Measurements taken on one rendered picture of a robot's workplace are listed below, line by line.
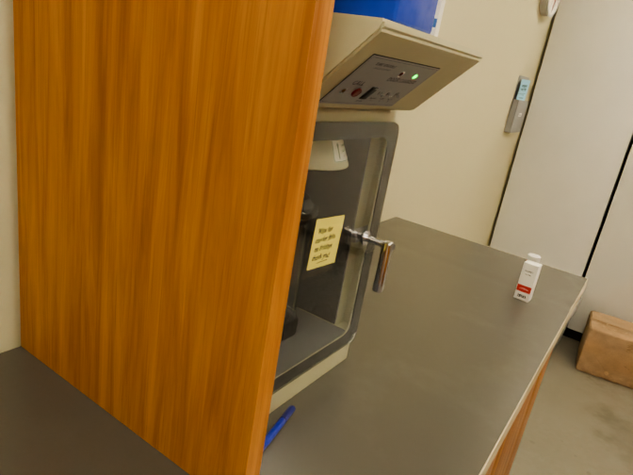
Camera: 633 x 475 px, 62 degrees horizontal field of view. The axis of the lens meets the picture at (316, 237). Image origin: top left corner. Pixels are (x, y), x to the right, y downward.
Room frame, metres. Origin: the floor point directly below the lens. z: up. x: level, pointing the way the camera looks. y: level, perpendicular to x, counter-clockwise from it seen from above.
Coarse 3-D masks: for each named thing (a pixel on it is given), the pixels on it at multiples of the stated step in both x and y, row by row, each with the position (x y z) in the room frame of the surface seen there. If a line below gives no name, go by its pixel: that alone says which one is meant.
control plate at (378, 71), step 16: (368, 64) 0.60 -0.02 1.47; (384, 64) 0.62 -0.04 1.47; (400, 64) 0.65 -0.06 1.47; (416, 64) 0.68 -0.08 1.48; (352, 80) 0.61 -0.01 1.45; (368, 80) 0.64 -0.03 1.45; (384, 80) 0.67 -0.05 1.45; (400, 80) 0.70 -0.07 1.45; (416, 80) 0.73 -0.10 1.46; (336, 96) 0.63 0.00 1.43; (384, 96) 0.72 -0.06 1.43; (400, 96) 0.76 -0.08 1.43
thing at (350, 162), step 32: (320, 128) 0.66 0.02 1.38; (352, 128) 0.73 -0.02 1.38; (384, 128) 0.81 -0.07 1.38; (320, 160) 0.67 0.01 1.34; (352, 160) 0.75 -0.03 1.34; (384, 160) 0.83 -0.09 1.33; (320, 192) 0.69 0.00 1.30; (352, 192) 0.76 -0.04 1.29; (384, 192) 0.86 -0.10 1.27; (352, 224) 0.78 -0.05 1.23; (352, 256) 0.80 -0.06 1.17; (320, 288) 0.73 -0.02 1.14; (352, 288) 0.82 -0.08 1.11; (288, 320) 0.66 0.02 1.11; (320, 320) 0.74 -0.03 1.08; (352, 320) 0.84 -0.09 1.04; (288, 352) 0.67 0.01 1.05; (320, 352) 0.76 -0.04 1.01
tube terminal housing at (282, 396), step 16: (320, 112) 0.68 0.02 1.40; (336, 112) 0.71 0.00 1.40; (352, 112) 0.75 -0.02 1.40; (368, 112) 0.79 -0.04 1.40; (384, 112) 0.83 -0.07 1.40; (336, 352) 0.83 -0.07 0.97; (320, 368) 0.79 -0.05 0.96; (288, 384) 0.71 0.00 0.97; (304, 384) 0.75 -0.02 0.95; (272, 400) 0.68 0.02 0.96
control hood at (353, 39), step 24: (336, 24) 0.57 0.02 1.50; (360, 24) 0.55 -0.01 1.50; (384, 24) 0.54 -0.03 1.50; (336, 48) 0.57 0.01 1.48; (360, 48) 0.55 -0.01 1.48; (384, 48) 0.58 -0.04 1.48; (408, 48) 0.62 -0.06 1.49; (432, 48) 0.66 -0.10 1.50; (456, 48) 0.72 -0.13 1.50; (336, 72) 0.57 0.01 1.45; (456, 72) 0.80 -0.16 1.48; (408, 96) 0.78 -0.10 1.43
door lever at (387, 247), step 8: (368, 232) 0.82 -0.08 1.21; (368, 240) 0.81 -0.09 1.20; (376, 240) 0.81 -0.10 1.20; (384, 240) 0.80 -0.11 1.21; (384, 248) 0.79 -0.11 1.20; (392, 248) 0.79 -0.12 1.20; (384, 256) 0.79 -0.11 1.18; (384, 264) 0.79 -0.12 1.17; (376, 272) 0.80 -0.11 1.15; (384, 272) 0.79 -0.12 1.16; (376, 280) 0.80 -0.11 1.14; (384, 280) 0.80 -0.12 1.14; (376, 288) 0.79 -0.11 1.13
